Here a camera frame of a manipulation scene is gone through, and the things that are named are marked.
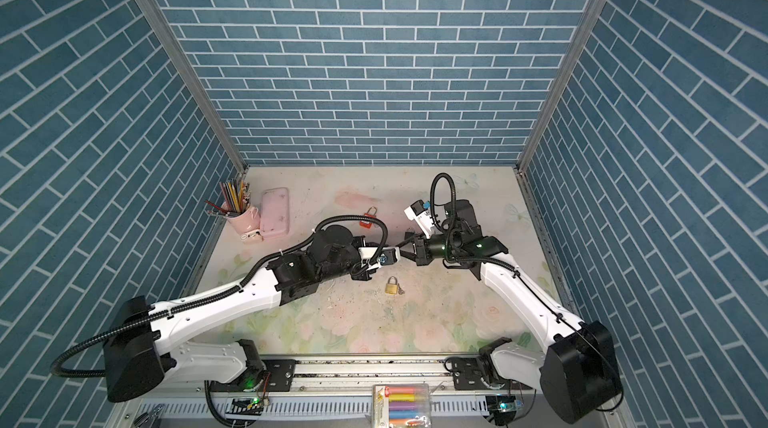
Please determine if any coloured pencils bundle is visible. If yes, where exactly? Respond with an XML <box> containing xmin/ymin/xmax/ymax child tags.
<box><xmin>204</xmin><ymin>180</ymin><xmax>251</xmax><ymax>218</ymax></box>

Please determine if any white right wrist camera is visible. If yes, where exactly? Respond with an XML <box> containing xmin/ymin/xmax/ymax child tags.
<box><xmin>404</xmin><ymin>200</ymin><xmax>436</xmax><ymax>239</ymax></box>

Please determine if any marker pen box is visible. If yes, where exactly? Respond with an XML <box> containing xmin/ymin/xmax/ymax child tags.
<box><xmin>371</xmin><ymin>383</ymin><xmax>432</xmax><ymax>428</ymax></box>

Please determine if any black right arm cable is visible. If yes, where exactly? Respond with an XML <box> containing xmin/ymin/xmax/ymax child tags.
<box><xmin>429</xmin><ymin>172</ymin><xmax>475</xmax><ymax>273</ymax></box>

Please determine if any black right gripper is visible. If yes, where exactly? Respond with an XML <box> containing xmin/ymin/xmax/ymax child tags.
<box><xmin>393</xmin><ymin>231</ymin><xmax>462</xmax><ymax>266</ymax></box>

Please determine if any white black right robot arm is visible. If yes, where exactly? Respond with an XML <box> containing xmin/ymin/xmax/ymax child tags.
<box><xmin>404</xmin><ymin>200</ymin><xmax>624</xmax><ymax>424</ymax></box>

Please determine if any pink pencil cup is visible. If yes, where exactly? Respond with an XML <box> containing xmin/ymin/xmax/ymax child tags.
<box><xmin>227</xmin><ymin>206</ymin><xmax>263</xmax><ymax>243</ymax></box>

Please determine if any aluminium corner post left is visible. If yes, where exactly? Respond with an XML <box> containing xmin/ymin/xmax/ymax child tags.
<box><xmin>135</xmin><ymin>0</ymin><xmax>248</xmax><ymax>174</ymax></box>

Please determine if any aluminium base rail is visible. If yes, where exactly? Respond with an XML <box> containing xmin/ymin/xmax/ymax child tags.
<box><xmin>107</xmin><ymin>352</ymin><xmax>631</xmax><ymax>428</ymax></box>

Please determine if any pink pencil case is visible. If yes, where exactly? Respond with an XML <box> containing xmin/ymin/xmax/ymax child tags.
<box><xmin>260</xmin><ymin>187</ymin><xmax>290</xmax><ymax>240</ymax></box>

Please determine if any red padlock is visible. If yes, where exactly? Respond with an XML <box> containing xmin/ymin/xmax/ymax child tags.
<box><xmin>359</xmin><ymin>206</ymin><xmax>378</xmax><ymax>229</ymax></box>

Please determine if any aluminium corner post right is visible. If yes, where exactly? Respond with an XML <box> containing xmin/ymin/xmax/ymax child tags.
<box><xmin>517</xmin><ymin>0</ymin><xmax>634</xmax><ymax>172</ymax></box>

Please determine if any aluminium corner post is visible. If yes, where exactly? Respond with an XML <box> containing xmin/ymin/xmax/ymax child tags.
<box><xmin>135</xmin><ymin>0</ymin><xmax>248</xmax><ymax>174</ymax></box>
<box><xmin>517</xmin><ymin>0</ymin><xmax>634</xmax><ymax>172</ymax></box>

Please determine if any brass padlock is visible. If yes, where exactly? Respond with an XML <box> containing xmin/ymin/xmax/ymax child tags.
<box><xmin>385</xmin><ymin>276</ymin><xmax>404</xmax><ymax>296</ymax></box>

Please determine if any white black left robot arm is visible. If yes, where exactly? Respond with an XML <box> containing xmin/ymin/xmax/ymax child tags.
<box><xmin>103</xmin><ymin>225</ymin><xmax>383</xmax><ymax>403</ymax></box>

